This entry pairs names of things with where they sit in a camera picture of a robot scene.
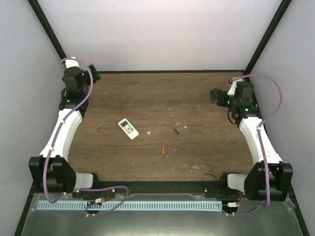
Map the white remote control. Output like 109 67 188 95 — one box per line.
118 118 139 140

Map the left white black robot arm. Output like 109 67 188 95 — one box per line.
29 59 101 199

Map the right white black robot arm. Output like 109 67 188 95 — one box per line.
210 79 293 202

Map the purple AAA battery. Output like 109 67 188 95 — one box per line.
173 128 180 135

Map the grey metal front plate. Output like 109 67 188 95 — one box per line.
27 194 301 236

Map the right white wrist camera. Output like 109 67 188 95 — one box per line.
227 77 243 96

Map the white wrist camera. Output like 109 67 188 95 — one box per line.
227 77 243 96
61 57 80 69

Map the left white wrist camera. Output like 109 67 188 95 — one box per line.
61 57 80 69

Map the black aluminium frame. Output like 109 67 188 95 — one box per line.
15 0 309 236

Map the light blue slotted cable duct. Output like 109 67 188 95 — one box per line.
35 200 222 211

